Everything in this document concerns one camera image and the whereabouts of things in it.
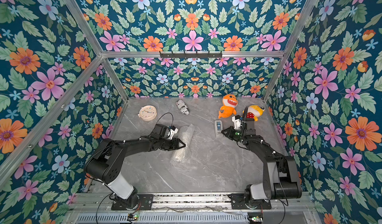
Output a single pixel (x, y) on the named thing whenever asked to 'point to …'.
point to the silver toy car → (183, 108)
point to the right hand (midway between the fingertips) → (225, 129)
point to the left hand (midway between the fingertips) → (184, 145)
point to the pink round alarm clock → (147, 112)
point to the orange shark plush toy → (230, 101)
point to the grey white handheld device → (218, 128)
